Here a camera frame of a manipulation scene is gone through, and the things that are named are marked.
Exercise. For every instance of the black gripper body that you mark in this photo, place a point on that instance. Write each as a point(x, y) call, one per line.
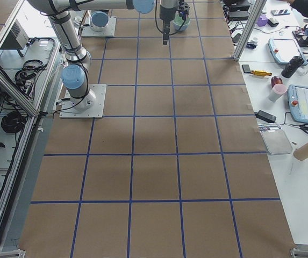
point(166, 14)

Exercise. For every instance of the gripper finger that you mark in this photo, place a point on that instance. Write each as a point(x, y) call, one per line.
point(165, 32)

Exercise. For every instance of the green bowl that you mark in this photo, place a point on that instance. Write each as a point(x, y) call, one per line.
point(178, 21)

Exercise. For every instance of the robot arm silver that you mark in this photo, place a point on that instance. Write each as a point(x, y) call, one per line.
point(75, 75)
point(99, 21)

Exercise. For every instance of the blue bowl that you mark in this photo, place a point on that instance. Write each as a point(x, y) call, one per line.
point(184, 25)

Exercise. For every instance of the black phone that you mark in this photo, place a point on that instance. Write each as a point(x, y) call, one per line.
point(246, 69)

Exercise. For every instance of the purple plastic block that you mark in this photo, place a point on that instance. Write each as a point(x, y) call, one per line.
point(262, 20)

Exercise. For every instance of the yellow metal tool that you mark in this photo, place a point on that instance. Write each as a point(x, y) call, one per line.
point(261, 73)

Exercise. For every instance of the far teach pendant tablet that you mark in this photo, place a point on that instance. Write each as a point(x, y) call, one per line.
point(283, 50)

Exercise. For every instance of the teach pendant tablet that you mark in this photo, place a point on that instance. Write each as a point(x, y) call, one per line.
point(283, 50)
point(298, 102)

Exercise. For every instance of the red apple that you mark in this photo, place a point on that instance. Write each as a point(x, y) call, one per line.
point(276, 80)

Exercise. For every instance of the pink lidded cup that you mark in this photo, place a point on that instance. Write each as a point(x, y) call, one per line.
point(277, 91)

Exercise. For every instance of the black power adapter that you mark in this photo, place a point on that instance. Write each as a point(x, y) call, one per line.
point(262, 115)

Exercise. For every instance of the black water bottle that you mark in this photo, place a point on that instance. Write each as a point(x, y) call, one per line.
point(292, 66)

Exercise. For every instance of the near teach pendant tablet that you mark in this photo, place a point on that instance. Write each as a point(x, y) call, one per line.
point(298, 102)

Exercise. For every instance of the black scissors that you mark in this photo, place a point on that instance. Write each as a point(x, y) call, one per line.
point(303, 127)

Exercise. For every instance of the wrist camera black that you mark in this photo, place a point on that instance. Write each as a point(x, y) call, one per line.
point(183, 9)

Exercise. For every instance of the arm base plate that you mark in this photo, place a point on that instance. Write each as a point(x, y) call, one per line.
point(91, 107)
point(107, 31)

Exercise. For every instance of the aluminium frame post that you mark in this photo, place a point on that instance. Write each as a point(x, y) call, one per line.
point(253, 17)

